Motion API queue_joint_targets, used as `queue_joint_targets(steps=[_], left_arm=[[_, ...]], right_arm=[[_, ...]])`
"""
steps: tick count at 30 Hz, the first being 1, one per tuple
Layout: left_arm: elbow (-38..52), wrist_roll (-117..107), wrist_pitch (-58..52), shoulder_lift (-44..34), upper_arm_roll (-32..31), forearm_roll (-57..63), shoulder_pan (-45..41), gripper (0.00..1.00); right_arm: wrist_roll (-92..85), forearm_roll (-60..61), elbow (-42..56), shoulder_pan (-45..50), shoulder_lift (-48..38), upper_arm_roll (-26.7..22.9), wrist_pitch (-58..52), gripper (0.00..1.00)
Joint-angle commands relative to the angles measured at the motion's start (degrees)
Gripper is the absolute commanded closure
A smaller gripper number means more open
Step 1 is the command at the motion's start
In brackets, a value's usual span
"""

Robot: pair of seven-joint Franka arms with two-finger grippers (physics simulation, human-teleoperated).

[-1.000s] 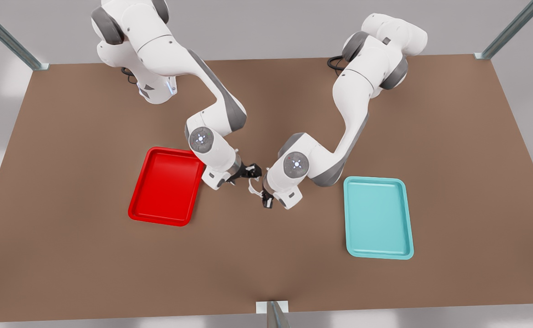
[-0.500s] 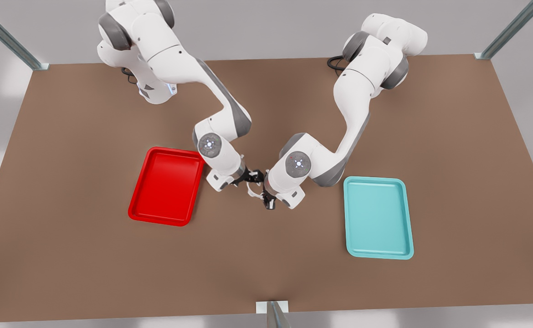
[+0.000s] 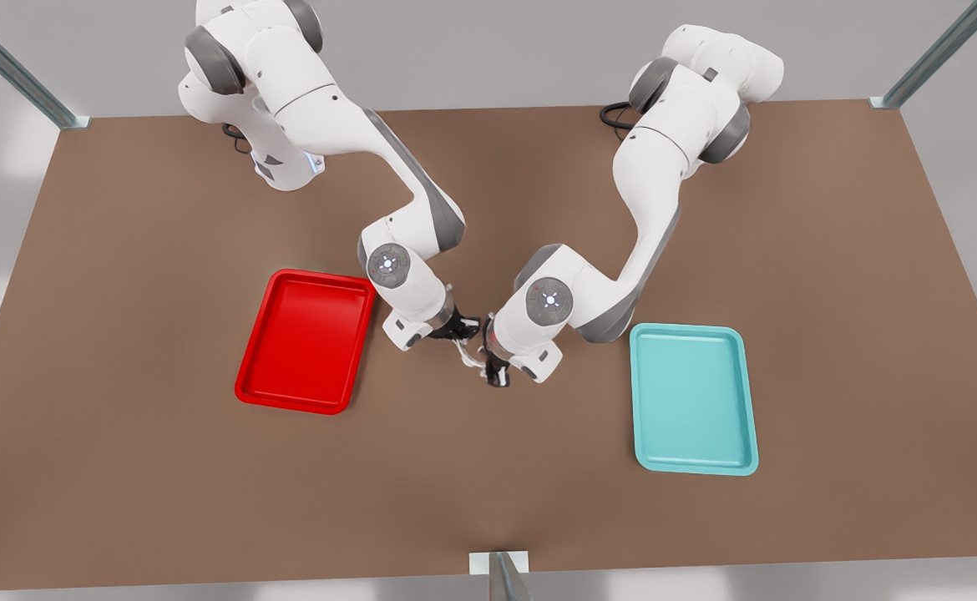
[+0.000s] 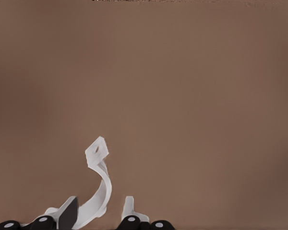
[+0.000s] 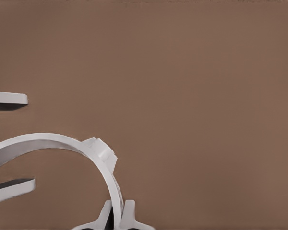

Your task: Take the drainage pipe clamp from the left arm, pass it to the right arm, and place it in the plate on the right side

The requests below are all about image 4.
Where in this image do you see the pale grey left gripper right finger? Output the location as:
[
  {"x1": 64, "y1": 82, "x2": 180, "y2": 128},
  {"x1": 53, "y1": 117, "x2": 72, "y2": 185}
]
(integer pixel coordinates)
[{"x1": 117, "y1": 195, "x2": 175, "y2": 230}]

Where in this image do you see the white drainage pipe clamp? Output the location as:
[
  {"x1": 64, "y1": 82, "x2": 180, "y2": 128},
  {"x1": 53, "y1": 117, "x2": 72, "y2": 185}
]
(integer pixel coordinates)
[{"x1": 73, "y1": 136, "x2": 113, "y2": 228}]

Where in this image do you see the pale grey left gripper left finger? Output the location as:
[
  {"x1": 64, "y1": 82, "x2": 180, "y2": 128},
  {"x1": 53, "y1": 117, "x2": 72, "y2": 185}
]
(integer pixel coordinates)
[{"x1": 0, "y1": 195, "x2": 80, "y2": 230}]

